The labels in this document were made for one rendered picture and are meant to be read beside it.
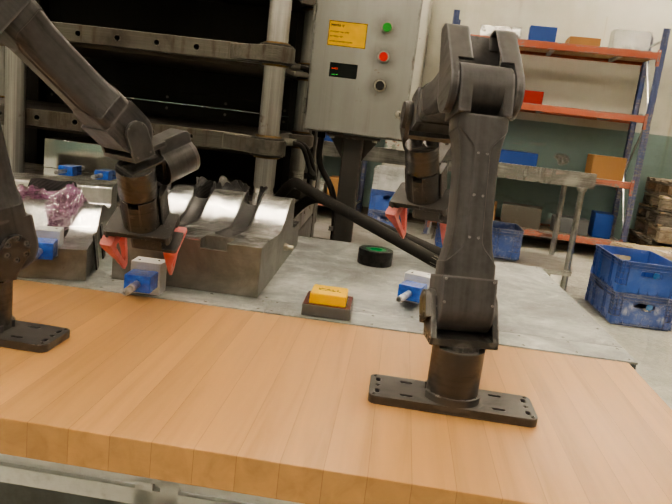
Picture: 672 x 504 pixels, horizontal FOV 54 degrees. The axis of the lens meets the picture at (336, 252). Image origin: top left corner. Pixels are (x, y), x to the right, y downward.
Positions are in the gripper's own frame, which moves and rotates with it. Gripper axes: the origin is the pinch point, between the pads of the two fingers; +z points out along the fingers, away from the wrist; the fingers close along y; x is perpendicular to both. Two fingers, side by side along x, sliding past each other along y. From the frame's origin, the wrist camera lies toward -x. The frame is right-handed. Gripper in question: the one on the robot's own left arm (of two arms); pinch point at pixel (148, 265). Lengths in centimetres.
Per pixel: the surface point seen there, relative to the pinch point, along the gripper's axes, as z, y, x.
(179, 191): 9.9, 5.3, -34.6
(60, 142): 33, 56, -81
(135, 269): -0.2, 1.6, 1.4
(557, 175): 158, -162, -304
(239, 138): 23, 2, -81
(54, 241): -2.1, 15.6, -0.6
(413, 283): 6.3, -45.0, -11.3
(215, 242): 1.7, -8.8, -10.1
